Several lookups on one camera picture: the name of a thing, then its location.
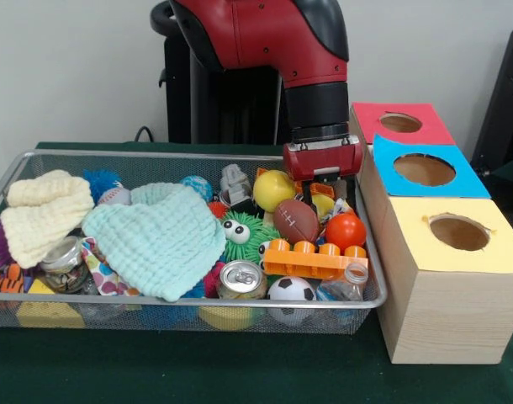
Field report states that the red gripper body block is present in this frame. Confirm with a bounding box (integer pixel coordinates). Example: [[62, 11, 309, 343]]
[[283, 133, 365, 183]]

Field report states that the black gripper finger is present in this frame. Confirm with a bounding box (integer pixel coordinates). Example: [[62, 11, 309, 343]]
[[303, 180, 321, 219], [345, 175, 357, 214]]

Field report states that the white cloth with colourful spots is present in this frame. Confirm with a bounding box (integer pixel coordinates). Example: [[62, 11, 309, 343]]
[[319, 196, 355, 222]]

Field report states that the wooden box with three holes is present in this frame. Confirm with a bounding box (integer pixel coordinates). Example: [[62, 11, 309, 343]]
[[349, 102, 513, 365]]

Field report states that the metal mesh bin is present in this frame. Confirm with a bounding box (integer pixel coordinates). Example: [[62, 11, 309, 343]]
[[0, 149, 388, 336]]

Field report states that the brown toy football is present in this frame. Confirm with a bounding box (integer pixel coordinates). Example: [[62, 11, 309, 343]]
[[272, 199, 321, 244]]

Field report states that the large yellow ball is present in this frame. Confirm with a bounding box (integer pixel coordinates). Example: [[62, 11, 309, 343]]
[[252, 169, 298, 213]]

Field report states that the orange ball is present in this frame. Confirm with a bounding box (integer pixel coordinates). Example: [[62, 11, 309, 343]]
[[325, 212, 368, 250]]

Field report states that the orange toy building brick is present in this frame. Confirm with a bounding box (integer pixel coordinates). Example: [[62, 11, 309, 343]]
[[262, 238, 369, 279]]

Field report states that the clear plastic bottle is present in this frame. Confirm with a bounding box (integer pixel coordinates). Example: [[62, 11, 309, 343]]
[[317, 263, 369, 302]]

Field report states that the green spiky toy with eyes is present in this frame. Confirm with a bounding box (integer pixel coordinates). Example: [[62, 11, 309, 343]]
[[220, 210, 283, 264]]

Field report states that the small soccer ball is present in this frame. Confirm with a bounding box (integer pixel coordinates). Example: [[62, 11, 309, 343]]
[[267, 276, 317, 302]]

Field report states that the silver drink can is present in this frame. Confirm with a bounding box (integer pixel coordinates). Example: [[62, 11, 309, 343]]
[[217, 259, 268, 300]]

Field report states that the mint green knitted cloth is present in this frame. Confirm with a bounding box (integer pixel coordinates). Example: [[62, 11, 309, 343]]
[[81, 183, 227, 303]]

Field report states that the dark green tablecloth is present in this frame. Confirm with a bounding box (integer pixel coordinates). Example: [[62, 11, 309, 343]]
[[0, 141, 513, 404]]

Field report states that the cream knitted cloth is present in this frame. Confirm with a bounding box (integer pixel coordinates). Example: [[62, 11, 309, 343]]
[[0, 169, 96, 269]]

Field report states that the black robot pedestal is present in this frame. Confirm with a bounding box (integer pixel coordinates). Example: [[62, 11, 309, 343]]
[[150, 0, 294, 146]]

